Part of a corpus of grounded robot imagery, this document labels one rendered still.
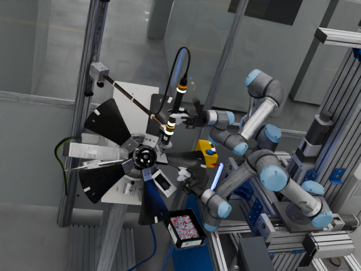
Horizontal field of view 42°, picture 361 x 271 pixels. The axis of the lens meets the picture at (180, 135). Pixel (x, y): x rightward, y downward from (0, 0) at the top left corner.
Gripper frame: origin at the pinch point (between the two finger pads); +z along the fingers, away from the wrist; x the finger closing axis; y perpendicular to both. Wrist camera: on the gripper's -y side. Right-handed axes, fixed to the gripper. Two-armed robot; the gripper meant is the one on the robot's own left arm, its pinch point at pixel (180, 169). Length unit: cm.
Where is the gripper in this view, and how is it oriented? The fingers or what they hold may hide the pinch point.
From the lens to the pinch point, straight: 249.7
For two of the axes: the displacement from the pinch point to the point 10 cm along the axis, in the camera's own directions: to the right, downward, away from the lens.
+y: -7.0, 3.4, -6.2
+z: -6.9, -5.5, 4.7
